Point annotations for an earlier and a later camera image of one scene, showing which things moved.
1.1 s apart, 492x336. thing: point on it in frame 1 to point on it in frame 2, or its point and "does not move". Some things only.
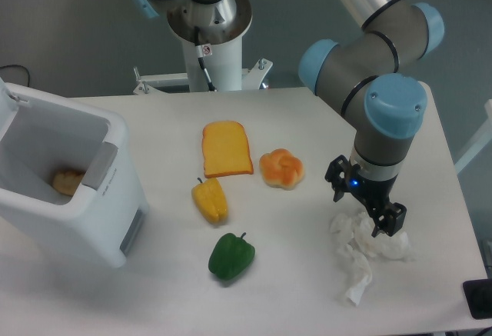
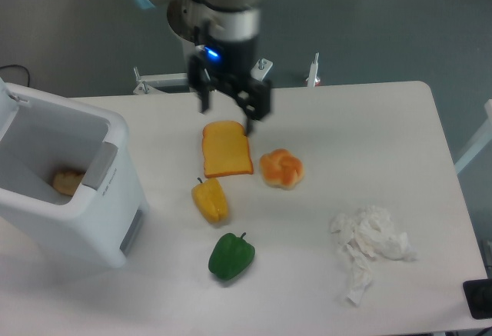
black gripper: [374, 193] to [232, 61]
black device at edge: [478, 296] does not move
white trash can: [38, 140] does not move
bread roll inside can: [67, 181] does not move
